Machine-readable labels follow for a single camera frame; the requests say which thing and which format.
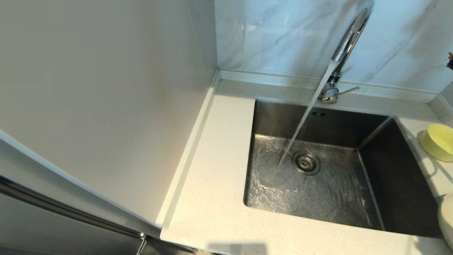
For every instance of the chrome gooseneck faucet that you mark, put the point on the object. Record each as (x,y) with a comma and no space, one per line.
(350,35)

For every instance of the round metal drain strainer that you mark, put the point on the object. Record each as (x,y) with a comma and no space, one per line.
(305,163)

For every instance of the yellow plastic bowl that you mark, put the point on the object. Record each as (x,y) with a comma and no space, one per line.
(439,141)

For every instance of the tall cabinet with grey door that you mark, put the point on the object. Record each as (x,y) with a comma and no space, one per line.
(88,106)

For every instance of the stainless steel sink basin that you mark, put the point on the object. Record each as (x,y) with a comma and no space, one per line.
(318,205)

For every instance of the white ceramic plate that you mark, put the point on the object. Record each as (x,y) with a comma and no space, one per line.
(447,223)

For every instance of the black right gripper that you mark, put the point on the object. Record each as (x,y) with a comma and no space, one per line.
(451,64)

